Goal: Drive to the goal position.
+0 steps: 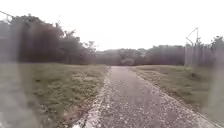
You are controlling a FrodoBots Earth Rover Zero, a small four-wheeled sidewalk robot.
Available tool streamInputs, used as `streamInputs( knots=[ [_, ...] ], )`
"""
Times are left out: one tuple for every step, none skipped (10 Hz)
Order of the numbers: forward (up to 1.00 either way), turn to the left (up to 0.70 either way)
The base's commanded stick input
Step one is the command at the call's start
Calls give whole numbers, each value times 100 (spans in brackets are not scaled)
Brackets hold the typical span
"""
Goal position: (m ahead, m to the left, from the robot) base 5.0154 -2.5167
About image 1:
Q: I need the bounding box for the wood of dark trees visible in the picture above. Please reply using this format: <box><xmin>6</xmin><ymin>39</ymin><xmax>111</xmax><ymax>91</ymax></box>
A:
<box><xmin>0</xmin><ymin>13</ymin><xmax>224</xmax><ymax>67</ymax></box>

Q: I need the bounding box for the grey gravel path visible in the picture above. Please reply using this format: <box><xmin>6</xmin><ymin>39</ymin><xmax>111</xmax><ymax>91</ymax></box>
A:
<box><xmin>79</xmin><ymin>65</ymin><xmax>221</xmax><ymax>128</ymax></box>

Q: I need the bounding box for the grass field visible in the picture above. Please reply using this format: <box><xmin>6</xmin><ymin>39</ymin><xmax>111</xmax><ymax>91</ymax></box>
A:
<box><xmin>0</xmin><ymin>62</ymin><xmax>110</xmax><ymax>128</ymax></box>
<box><xmin>128</xmin><ymin>64</ymin><xmax>224</xmax><ymax>124</ymax></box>

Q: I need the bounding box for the pole with frame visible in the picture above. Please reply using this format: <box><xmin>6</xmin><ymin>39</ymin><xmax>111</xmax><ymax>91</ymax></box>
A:
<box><xmin>185</xmin><ymin>27</ymin><xmax>201</xmax><ymax>68</ymax></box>

